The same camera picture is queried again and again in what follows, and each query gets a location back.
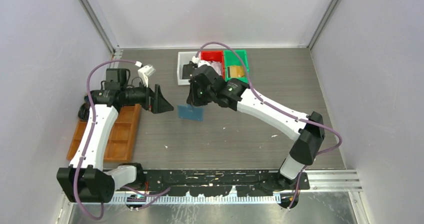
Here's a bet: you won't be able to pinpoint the red plastic bin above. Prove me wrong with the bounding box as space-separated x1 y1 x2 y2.
200 50 225 78

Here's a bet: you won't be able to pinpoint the gold card in green bin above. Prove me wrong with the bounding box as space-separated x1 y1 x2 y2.
226 65 246 79

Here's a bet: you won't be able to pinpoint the orange compartment tray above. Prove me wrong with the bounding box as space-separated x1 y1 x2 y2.
66 103 143 163

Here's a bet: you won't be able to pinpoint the blue leather card holder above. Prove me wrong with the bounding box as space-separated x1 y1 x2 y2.
177 104 204 122

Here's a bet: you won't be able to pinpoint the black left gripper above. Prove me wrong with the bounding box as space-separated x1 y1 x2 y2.
121 78 174 114

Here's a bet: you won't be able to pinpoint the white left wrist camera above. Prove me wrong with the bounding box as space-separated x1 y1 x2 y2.
137 64 156 87

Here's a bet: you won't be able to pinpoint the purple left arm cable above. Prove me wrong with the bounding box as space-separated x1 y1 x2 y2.
73 59 171 221

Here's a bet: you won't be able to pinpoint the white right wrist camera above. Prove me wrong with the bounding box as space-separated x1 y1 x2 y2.
191 56 211 69

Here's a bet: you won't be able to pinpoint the black round object behind tray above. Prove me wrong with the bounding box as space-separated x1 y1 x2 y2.
77 103 90 122

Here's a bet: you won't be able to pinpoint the white plastic bin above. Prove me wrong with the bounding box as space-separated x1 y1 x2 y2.
176 51 197 86

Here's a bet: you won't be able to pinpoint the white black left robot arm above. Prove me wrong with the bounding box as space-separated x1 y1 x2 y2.
56 65 174 203

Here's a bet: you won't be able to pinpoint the cards in red bin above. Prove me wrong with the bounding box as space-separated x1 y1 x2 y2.
208 61 223 76

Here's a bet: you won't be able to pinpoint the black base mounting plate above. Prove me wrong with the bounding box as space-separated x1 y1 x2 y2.
127 169 296 197

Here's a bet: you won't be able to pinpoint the black item in white bin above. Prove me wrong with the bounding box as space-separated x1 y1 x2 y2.
181 61 196 80

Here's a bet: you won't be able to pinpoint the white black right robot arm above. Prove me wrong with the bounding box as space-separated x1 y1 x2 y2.
187 65 325 190

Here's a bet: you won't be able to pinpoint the green plastic bin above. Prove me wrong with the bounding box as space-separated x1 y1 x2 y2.
223 49 250 83

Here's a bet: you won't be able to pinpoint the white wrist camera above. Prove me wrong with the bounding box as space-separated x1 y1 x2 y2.
191 56 211 69
137 64 156 87

